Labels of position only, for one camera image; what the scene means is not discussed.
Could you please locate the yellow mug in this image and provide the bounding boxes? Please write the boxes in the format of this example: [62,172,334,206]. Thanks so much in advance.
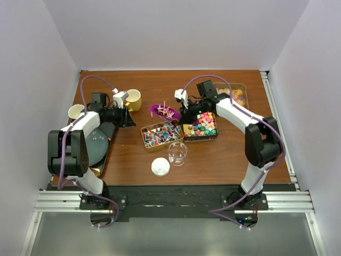
[125,89,142,111]

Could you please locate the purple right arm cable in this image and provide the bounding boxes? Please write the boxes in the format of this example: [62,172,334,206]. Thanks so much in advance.
[182,74,287,222]

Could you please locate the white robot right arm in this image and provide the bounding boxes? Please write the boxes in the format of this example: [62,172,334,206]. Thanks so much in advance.
[174,80,286,210]

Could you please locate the white paper cup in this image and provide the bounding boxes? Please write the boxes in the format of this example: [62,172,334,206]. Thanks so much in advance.
[68,104,85,120]

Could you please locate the star candy tin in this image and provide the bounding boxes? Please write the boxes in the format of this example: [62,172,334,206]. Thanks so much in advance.
[182,112,218,142]

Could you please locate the gold lollipop tin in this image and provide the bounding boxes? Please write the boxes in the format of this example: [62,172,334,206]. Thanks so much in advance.
[141,119,184,152]

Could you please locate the silver popsicle candy tin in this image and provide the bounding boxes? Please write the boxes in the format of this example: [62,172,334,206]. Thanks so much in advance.
[213,83,249,109]

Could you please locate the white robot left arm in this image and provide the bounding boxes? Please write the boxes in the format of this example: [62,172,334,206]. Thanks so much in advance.
[47,90,136,209]

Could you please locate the purple plastic scoop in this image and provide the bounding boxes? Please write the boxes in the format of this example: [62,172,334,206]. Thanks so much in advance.
[149,104,181,121]

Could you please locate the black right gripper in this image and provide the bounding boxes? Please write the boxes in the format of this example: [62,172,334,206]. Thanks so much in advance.
[177,98,206,125]

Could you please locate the grey blue plate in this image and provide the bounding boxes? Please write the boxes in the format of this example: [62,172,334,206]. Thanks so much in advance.
[86,128,109,166]

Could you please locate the clear glass jar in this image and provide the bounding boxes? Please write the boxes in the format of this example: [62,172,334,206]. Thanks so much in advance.
[168,141,188,166]

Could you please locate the silver jar lid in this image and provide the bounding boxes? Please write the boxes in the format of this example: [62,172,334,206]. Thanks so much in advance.
[151,158,170,177]

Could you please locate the black tray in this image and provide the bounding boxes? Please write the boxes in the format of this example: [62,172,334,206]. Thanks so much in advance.
[86,122,116,178]

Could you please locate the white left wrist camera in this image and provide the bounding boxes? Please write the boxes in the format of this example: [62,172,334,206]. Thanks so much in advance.
[112,89,129,108]

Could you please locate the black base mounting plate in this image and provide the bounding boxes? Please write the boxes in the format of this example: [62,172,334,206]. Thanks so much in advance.
[47,183,296,223]

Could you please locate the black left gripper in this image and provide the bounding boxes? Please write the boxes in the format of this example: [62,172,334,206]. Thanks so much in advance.
[105,104,135,128]

